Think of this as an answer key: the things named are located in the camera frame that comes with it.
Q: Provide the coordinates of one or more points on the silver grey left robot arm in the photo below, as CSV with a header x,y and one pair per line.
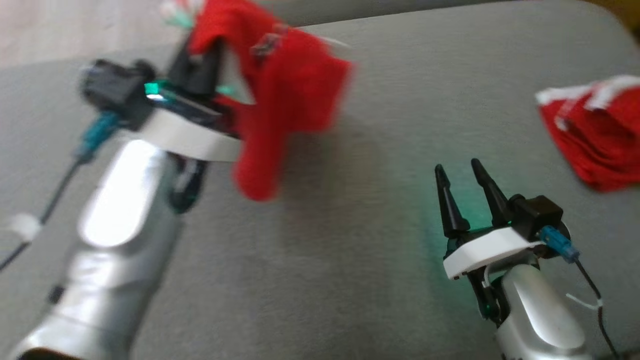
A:
x,y
115,225

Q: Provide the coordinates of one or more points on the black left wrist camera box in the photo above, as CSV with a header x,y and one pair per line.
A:
x,y
115,87

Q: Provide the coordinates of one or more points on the grey fabric sofa seat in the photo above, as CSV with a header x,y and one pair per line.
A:
x,y
380,100

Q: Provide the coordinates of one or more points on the red shorts with white stripes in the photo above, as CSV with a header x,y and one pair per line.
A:
x,y
605,145

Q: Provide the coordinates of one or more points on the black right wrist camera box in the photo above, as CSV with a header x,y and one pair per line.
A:
x,y
537,215

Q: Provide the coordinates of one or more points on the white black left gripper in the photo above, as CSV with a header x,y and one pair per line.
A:
x,y
195,137

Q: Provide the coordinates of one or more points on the red white basketball jersey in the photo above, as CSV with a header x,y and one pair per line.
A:
x,y
295,95

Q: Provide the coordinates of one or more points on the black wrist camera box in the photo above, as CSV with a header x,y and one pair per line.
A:
x,y
115,87
537,215

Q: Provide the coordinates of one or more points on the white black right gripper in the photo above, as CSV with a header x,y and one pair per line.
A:
x,y
485,250

